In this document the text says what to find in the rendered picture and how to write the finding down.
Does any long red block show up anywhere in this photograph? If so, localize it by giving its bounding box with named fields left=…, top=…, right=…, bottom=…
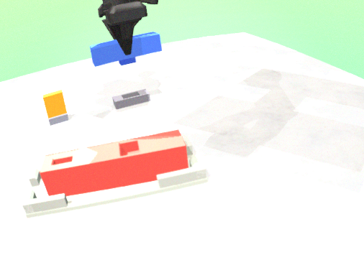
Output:
left=40, top=130, right=188, bottom=196

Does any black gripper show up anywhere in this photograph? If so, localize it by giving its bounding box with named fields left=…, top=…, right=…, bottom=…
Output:
left=98, top=0, right=147, bottom=56

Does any orange rectangular block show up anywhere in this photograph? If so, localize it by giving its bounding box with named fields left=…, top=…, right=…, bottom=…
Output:
left=42, top=90, right=67, bottom=118

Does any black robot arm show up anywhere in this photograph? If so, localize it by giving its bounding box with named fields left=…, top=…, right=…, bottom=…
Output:
left=136, top=0, right=158, bottom=5

